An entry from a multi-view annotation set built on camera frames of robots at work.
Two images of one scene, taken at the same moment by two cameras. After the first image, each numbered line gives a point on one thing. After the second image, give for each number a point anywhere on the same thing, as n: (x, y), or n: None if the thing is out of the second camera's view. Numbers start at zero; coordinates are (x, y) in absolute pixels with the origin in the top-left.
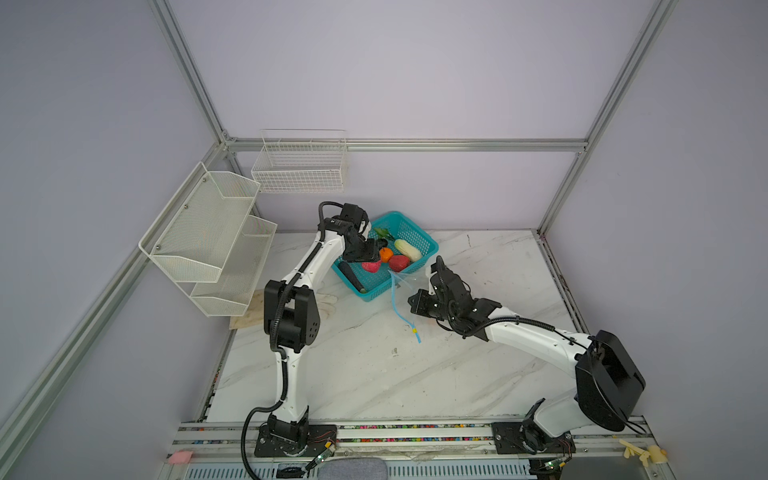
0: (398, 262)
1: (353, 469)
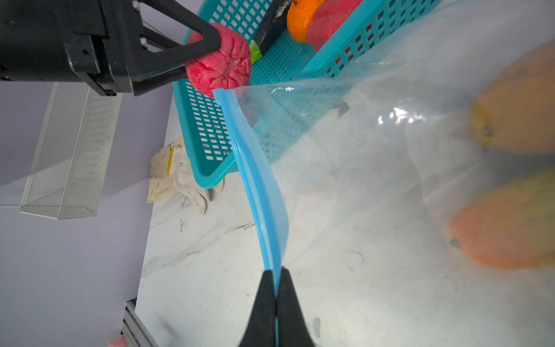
0: (327, 19)
1: None
